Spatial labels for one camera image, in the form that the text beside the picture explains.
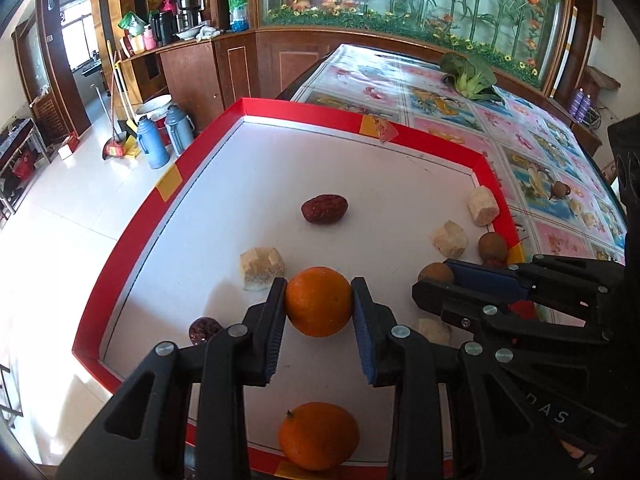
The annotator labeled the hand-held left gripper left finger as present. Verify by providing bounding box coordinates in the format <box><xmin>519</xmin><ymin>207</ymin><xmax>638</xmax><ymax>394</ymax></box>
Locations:
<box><xmin>55</xmin><ymin>276</ymin><xmax>288</xmax><ymax>480</ymax></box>

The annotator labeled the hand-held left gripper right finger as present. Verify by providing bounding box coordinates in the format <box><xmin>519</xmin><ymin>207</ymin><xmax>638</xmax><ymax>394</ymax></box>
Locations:
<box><xmin>350</xmin><ymin>276</ymin><xmax>576</xmax><ymax>480</ymax></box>

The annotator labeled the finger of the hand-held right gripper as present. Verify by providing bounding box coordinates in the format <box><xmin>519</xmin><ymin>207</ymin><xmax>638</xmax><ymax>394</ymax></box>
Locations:
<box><xmin>444</xmin><ymin>254</ymin><xmax>626</xmax><ymax>311</ymax></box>
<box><xmin>412</xmin><ymin>280</ymin><xmax>613</xmax><ymax>361</ymax></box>

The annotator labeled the orange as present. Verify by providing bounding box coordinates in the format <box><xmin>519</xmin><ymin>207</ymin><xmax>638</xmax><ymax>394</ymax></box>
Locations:
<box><xmin>278</xmin><ymin>402</ymin><xmax>361</xmax><ymax>472</ymax></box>
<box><xmin>285</xmin><ymin>266</ymin><xmax>353</xmax><ymax>338</ymax></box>

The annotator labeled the dark red date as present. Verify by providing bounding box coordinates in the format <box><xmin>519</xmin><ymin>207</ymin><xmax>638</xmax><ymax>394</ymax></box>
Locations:
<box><xmin>188</xmin><ymin>316</ymin><xmax>223</xmax><ymax>346</ymax></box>

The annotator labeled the red-rimmed white tray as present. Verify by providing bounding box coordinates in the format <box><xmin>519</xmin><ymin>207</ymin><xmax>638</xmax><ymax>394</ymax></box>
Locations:
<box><xmin>72</xmin><ymin>97</ymin><xmax>526</xmax><ymax>480</ymax></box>

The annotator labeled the person's right hand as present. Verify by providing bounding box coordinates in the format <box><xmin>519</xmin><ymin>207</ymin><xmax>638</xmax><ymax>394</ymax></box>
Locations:
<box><xmin>560</xmin><ymin>440</ymin><xmax>596</xmax><ymax>471</ymax></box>

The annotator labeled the printed cartoon tablecloth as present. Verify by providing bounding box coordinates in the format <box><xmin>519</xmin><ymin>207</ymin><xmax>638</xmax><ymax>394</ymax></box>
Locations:
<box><xmin>290</xmin><ymin>42</ymin><xmax>628</xmax><ymax>323</ymax></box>

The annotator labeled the green leafy vegetable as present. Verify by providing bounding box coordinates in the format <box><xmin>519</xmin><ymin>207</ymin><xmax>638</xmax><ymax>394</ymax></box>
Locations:
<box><xmin>439</xmin><ymin>51</ymin><xmax>503</xmax><ymax>103</ymax></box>

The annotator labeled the grey thermos flask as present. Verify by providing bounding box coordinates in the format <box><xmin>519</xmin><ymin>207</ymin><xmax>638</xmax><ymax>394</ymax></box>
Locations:
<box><xmin>164</xmin><ymin>104</ymin><xmax>196</xmax><ymax>157</ymax></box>

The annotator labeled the blue thermos flask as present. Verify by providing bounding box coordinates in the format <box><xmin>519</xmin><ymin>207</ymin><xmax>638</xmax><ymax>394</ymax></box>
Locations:
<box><xmin>136</xmin><ymin>115</ymin><xmax>171</xmax><ymax>170</ymax></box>

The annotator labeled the white basin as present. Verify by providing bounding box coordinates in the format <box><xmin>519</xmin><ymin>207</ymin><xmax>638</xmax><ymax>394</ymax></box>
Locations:
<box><xmin>135</xmin><ymin>94</ymin><xmax>173</xmax><ymax>121</ymax></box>

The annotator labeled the red dustpan with broom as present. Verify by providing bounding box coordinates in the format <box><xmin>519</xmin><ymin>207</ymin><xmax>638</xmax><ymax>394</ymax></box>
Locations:
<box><xmin>107</xmin><ymin>40</ymin><xmax>142</xmax><ymax>157</ymax></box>

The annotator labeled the wooden partition cabinet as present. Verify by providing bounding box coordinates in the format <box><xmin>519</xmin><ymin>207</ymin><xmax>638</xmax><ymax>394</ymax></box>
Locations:
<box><xmin>120</xmin><ymin>25</ymin><xmax>603</xmax><ymax>158</ymax></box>

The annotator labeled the metal rack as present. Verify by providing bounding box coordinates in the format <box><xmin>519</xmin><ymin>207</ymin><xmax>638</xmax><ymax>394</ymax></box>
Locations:
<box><xmin>0</xmin><ymin>117</ymin><xmax>53</xmax><ymax>221</ymax></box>

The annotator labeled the black kettle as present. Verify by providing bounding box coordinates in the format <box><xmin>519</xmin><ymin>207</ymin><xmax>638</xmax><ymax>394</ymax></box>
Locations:
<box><xmin>149</xmin><ymin>9</ymin><xmax>177</xmax><ymax>47</ymax></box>

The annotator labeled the clear bottle green cap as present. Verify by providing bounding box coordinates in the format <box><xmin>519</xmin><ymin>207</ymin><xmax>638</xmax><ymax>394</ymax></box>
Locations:
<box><xmin>228</xmin><ymin>0</ymin><xmax>251</xmax><ymax>33</ymax></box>

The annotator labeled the black thermos jug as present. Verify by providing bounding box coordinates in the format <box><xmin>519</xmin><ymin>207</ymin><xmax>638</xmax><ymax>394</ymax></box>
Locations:
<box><xmin>174</xmin><ymin>0</ymin><xmax>203</xmax><ymax>31</ymax></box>

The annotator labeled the green bag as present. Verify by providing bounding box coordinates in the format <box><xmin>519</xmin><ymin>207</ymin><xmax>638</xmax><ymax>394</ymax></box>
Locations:
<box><xmin>118</xmin><ymin>11</ymin><xmax>147</xmax><ymax>36</ymax></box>

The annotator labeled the wooden wall shelf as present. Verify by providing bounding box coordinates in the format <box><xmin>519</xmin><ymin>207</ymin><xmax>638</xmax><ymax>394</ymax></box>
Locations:
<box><xmin>587</xmin><ymin>65</ymin><xmax>620</xmax><ymax>95</ymax></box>

